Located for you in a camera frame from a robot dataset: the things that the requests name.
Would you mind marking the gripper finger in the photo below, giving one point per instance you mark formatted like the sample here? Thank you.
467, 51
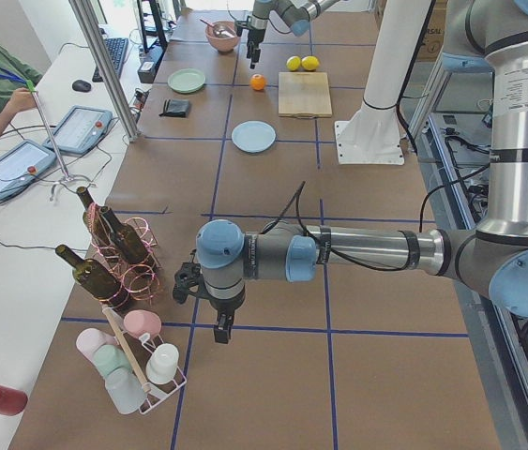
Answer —
255, 57

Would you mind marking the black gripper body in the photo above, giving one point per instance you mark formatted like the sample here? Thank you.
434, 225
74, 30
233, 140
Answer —
224, 309

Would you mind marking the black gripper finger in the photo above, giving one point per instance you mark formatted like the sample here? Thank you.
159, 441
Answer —
223, 328

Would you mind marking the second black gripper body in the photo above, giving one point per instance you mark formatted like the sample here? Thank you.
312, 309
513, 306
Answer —
258, 24

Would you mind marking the orange mandarin fruit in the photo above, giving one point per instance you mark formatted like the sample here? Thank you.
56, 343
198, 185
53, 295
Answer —
258, 82

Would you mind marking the pale blue plate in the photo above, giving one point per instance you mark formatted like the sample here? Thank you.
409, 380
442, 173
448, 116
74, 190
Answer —
253, 136

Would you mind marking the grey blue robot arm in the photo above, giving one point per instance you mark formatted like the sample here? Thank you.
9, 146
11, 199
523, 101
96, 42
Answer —
490, 259

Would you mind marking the second grey blue robot arm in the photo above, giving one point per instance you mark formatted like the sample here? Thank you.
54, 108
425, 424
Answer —
297, 18

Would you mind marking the pale green plate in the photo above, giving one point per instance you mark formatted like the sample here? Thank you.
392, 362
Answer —
186, 80

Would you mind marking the pink bowl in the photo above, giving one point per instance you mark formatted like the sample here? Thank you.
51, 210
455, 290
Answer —
222, 44

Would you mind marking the lower yellow lemon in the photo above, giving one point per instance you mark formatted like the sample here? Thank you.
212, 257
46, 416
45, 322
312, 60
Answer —
293, 63

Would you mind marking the yellow lemon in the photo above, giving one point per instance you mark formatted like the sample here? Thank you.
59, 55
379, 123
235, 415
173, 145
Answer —
293, 63
310, 63

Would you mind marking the metal scoop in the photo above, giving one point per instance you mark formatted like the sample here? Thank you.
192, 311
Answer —
219, 30

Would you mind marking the upper yellow lemon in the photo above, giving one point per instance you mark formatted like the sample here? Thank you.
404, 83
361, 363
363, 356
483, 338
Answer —
310, 63

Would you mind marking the bamboo cutting board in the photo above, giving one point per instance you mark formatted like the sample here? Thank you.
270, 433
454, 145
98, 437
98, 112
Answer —
304, 94

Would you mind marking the white cup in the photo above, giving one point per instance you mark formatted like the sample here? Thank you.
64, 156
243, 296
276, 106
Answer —
162, 365

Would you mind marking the upper dark wine bottle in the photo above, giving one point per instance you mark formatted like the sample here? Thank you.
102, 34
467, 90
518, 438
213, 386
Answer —
126, 240

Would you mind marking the dark wine bottle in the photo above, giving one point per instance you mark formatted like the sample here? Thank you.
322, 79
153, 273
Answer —
95, 278
126, 240
93, 223

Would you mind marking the folded grey cloth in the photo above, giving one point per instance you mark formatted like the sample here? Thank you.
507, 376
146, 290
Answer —
178, 108

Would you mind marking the lower dark wine bottle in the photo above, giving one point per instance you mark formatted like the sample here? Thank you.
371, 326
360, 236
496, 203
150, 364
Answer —
95, 278

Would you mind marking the mint green cup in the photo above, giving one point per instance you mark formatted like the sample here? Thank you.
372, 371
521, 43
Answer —
108, 358

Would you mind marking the pale grey cup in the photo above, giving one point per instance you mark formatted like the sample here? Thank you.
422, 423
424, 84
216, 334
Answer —
125, 390

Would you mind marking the light pink cup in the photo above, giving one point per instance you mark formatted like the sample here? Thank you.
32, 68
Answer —
91, 339

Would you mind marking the black keyboard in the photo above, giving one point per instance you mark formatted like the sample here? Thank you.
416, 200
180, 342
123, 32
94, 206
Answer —
117, 49

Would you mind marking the metal stand rod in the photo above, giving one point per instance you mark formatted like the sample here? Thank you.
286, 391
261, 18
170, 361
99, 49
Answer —
67, 177

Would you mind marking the black computer mouse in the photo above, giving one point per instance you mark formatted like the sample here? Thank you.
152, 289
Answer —
81, 86

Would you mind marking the far teach pendant tablet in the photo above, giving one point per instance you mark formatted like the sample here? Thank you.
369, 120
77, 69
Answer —
81, 129

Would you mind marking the teach pendant tablet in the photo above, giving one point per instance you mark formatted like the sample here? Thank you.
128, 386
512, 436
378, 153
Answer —
81, 129
22, 165

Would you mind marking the near teach pendant tablet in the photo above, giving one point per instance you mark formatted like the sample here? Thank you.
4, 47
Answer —
22, 165

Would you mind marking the copper wire bottle rack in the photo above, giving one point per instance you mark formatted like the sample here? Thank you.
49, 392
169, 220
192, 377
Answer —
140, 284

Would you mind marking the white wire cup rack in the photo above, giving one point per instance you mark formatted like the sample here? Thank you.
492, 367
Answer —
159, 392

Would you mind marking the wooden rack handle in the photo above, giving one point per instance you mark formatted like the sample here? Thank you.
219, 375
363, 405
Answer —
120, 337

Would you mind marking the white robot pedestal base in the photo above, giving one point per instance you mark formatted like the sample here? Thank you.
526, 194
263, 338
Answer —
372, 135

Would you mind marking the aluminium frame post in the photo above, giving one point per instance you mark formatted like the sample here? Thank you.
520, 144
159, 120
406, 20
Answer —
88, 22

